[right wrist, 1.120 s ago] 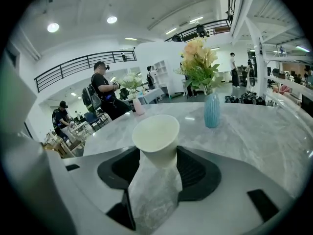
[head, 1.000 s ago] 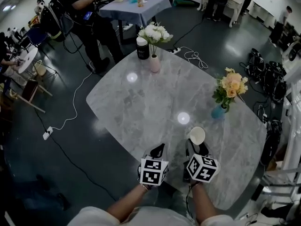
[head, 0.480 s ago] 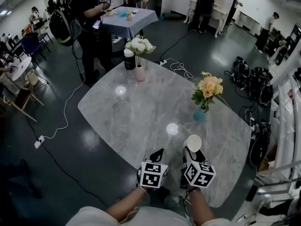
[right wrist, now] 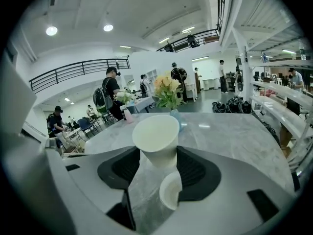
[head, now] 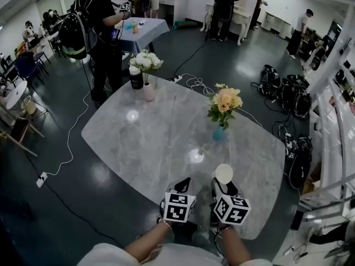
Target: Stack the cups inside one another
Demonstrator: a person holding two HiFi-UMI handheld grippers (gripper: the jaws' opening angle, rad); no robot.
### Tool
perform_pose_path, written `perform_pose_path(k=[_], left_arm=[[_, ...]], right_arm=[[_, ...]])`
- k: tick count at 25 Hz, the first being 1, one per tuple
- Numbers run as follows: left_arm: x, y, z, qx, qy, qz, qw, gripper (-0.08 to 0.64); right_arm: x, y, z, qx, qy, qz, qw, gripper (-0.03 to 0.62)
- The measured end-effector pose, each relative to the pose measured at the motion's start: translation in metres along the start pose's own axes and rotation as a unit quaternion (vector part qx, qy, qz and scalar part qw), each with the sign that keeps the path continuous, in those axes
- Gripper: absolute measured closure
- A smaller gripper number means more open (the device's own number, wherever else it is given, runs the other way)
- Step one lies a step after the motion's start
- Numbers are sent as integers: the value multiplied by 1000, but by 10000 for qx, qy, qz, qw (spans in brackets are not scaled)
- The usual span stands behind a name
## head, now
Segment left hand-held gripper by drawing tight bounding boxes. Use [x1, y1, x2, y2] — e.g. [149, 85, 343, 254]
[159, 177, 197, 223]

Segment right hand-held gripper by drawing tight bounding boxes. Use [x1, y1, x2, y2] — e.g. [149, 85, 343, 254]
[209, 178, 252, 227]

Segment white paper cup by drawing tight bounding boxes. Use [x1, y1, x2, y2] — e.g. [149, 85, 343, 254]
[211, 163, 234, 185]

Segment person's right forearm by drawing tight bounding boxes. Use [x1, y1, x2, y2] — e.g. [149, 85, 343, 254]
[220, 226, 252, 264]

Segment person's left forearm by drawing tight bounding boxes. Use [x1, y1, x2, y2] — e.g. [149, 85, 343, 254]
[123, 220, 173, 263]

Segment person's legs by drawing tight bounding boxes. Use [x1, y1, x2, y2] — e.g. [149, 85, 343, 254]
[170, 220, 220, 246]

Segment blue vase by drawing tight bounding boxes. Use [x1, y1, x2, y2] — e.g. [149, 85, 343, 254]
[212, 125, 228, 142]

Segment person's white shirt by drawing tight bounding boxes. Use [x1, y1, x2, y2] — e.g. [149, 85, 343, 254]
[76, 242, 274, 266]

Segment yellow flower bouquet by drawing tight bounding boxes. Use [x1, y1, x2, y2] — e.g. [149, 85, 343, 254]
[207, 83, 244, 130]

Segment cardboard box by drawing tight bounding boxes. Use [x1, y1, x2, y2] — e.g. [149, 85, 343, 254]
[302, 162, 322, 195]

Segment black bottle white lid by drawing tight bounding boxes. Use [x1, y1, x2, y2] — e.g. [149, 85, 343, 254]
[129, 66, 144, 90]

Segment white flower bouquet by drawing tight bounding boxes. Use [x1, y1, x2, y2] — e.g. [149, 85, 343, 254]
[129, 49, 164, 84]

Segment cloth-covered table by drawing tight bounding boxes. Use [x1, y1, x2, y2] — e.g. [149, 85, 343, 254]
[115, 17, 171, 57]

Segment green rolled mat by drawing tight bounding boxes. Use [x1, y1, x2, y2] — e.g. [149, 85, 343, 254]
[174, 21, 199, 30]

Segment white dressing table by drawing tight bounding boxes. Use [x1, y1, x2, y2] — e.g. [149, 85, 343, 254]
[200, 0, 253, 47]

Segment wooden chair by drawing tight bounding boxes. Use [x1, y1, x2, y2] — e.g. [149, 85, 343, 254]
[0, 115, 45, 157]

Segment beige waste bin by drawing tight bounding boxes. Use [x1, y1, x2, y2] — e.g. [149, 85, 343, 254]
[22, 95, 38, 116]

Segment white desk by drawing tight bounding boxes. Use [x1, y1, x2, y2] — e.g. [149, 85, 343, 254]
[158, 0, 184, 24]

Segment backpack with reflective stripe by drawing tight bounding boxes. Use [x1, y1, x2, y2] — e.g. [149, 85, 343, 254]
[58, 11, 91, 60]

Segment round white table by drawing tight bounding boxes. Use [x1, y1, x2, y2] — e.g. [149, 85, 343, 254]
[5, 79, 28, 110]

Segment blue chair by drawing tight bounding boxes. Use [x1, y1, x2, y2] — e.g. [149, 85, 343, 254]
[13, 51, 52, 85]

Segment white power cable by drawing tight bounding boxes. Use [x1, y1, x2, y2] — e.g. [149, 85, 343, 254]
[238, 108, 263, 129]
[45, 89, 92, 177]

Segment coiled white cable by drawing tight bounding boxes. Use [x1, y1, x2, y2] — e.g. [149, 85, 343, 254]
[185, 73, 215, 96]

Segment black power cable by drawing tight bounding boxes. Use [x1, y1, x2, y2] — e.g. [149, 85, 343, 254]
[45, 181, 124, 249]
[173, 34, 209, 77]

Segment white steel frame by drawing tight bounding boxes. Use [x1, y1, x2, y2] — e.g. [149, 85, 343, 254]
[298, 23, 355, 224]

